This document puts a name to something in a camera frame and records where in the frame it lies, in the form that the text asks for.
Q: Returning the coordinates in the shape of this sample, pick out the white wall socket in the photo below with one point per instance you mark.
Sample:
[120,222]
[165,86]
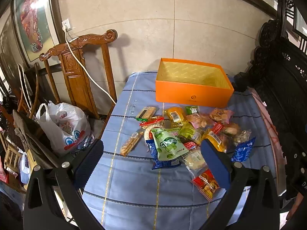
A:
[66,25]

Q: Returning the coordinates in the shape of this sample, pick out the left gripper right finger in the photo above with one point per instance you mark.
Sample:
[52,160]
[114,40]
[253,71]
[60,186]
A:
[261,209]

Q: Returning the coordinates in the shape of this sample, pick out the red framed painting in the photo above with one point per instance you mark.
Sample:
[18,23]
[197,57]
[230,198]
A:
[35,28]

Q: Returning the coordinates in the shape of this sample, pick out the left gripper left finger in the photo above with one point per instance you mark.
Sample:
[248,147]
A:
[41,209]

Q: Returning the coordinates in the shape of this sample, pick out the green pea snack bag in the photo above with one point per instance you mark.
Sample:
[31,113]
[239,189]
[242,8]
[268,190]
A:
[168,146]

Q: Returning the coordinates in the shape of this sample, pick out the yellow cake packet with barcode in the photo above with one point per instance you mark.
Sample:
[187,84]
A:
[176,116]

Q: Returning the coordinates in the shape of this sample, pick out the clear bag brown pastry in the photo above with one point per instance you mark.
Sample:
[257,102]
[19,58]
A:
[234,131]

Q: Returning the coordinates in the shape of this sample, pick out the long biscuit stick packet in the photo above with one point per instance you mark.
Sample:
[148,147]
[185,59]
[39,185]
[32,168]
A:
[130,143]

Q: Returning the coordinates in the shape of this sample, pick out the pink cookie bag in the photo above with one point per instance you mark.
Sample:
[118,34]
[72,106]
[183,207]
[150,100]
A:
[221,115]
[200,120]

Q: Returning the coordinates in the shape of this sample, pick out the red sausage stick packet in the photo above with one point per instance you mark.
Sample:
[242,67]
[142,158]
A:
[153,120]

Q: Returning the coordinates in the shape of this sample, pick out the dark carved wooden furniture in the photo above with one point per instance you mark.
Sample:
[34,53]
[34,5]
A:
[278,74]

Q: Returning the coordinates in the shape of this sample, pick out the clear bag of wafers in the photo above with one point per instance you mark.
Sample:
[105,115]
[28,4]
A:
[194,160]

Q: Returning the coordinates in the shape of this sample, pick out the red patterned snack bag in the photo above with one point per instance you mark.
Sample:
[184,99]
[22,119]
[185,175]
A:
[206,184]

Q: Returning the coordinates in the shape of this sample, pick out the carved brown wooden chair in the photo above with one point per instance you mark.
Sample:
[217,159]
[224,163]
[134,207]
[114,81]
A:
[76,76]

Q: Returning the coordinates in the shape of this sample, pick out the white plastic shopping bag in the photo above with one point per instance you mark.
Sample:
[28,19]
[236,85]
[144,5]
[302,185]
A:
[66,126]

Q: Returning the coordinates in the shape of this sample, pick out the cracker packet green end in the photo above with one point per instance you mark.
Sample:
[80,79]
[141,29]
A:
[146,114]

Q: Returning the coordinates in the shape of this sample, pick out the blue checked tablecloth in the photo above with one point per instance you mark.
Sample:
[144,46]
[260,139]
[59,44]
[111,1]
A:
[126,192]

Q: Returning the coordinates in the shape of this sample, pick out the yellow green snack packet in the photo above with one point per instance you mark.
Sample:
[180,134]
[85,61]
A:
[188,132]

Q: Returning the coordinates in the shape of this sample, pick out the orange cardboard box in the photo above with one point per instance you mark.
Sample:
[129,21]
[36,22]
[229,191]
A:
[192,83]

